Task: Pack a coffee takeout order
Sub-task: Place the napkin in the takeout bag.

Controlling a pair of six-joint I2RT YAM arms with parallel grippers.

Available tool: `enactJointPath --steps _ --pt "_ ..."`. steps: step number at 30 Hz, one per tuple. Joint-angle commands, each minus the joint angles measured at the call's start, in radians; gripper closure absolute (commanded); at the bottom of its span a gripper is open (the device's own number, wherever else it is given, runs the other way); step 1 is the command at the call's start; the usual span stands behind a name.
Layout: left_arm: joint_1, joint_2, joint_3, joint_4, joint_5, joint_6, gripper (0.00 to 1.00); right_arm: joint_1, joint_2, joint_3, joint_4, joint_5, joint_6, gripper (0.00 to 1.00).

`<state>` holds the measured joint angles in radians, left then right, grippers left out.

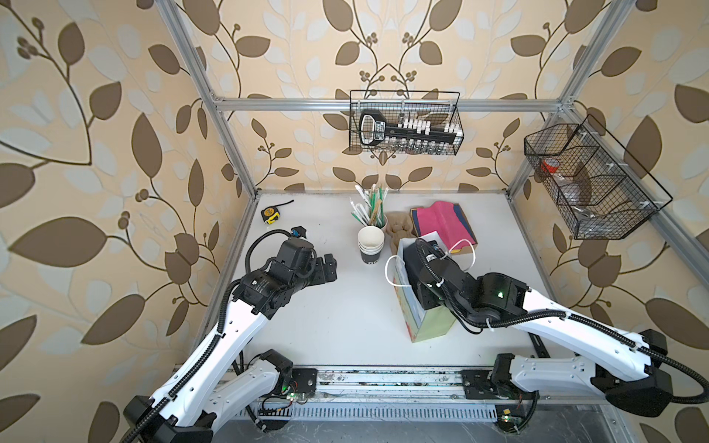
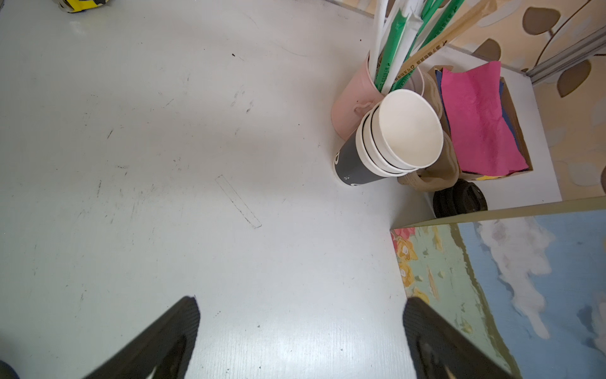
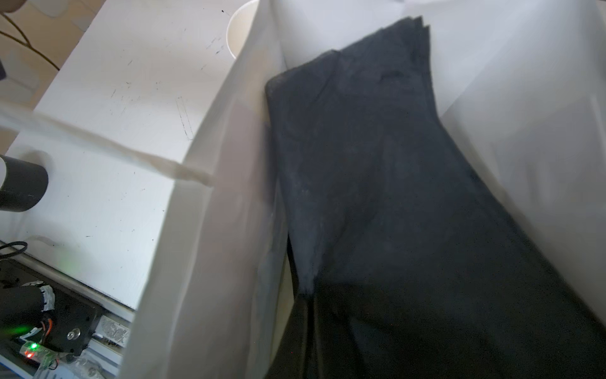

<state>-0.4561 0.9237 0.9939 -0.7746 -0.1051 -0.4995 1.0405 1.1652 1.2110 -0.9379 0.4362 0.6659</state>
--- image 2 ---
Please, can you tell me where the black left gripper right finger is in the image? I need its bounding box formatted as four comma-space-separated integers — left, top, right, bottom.
402, 298, 512, 378

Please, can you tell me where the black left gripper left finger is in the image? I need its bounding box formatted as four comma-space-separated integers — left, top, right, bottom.
87, 296, 200, 378

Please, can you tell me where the painted paper gift bag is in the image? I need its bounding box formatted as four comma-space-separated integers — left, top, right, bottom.
391, 197, 605, 378

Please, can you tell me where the stack of black cup lids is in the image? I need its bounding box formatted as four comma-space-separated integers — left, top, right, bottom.
432, 179, 488, 218

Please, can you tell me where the pink paper napkin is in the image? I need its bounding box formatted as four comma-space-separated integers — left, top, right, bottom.
440, 62, 528, 177

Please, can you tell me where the pink cup with straws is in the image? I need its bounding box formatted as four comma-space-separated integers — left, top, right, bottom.
331, 1, 504, 141

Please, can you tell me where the yellow black tape measure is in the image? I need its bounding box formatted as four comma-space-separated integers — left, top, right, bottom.
54, 0, 108, 14

